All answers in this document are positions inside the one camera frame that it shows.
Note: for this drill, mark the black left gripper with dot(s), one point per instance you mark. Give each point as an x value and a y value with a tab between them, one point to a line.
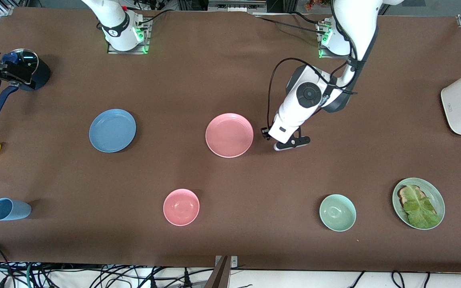
265	132

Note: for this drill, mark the wide pink bowl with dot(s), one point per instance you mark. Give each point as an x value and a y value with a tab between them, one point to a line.
229	136

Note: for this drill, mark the wide blue bowl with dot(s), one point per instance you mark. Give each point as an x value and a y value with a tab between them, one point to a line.
112	130

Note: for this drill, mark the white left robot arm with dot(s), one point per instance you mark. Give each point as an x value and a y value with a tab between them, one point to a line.
358	24

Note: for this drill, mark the glass pot lid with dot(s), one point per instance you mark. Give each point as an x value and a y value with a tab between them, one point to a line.
30	59

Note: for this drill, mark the dark blue pot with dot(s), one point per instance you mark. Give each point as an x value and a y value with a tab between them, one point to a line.
43	76

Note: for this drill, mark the brown table cloth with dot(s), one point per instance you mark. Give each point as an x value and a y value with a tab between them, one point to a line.
174	80

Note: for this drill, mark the small green bowl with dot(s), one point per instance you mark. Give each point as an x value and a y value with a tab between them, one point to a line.
337	212

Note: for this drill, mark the small pink bowl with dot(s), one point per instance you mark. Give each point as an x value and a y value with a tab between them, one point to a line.
181	207

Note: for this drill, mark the silver metal device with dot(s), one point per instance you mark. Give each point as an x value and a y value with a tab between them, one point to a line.
234	6

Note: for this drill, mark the blue cup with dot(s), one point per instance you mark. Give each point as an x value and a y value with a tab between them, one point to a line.
12	210

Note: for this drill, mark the toast slice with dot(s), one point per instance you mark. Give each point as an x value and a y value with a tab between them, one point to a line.
403	194

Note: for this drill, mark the green lettuce leaf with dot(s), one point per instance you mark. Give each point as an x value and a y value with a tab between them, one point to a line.
420	210

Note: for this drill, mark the green plate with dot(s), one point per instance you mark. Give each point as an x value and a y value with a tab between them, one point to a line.
438	200

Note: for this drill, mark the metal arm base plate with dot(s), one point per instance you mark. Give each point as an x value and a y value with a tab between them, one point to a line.
128	52
326	56

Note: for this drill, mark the metal bracket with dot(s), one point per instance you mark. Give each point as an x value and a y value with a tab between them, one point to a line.
234	262

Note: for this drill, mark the brown post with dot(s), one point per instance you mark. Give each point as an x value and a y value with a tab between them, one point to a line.
221	276

